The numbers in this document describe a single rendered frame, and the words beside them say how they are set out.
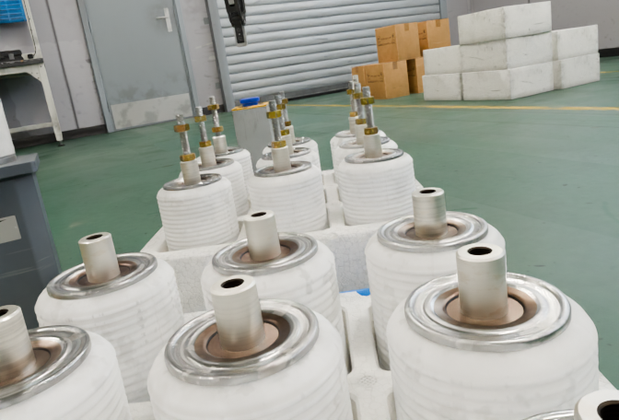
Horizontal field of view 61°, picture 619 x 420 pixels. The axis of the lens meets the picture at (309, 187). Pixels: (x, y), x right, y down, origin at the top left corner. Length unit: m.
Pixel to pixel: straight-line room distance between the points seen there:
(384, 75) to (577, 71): 1.53
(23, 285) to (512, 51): 3.01
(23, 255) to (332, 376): 0.69
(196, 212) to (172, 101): 5.31
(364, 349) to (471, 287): 0.14
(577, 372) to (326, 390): 0.10
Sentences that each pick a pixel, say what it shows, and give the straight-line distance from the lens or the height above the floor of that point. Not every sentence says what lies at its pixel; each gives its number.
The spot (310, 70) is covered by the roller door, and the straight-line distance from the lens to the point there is 6.43.
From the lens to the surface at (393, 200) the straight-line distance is 0.65.
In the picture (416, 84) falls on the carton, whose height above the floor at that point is 0.08.
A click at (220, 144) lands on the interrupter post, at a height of 0.27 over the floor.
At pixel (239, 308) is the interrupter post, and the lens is 0.25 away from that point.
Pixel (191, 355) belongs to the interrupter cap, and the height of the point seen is 0.25.
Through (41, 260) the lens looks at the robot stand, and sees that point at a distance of 0.90.
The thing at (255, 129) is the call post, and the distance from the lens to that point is 1.05.
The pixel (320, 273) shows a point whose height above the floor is 0.24.
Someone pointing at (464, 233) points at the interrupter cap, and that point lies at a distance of 0.36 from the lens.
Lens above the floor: 0.38
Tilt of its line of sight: 13 degrees down
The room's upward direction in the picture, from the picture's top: 8 degrees counter-clockwise
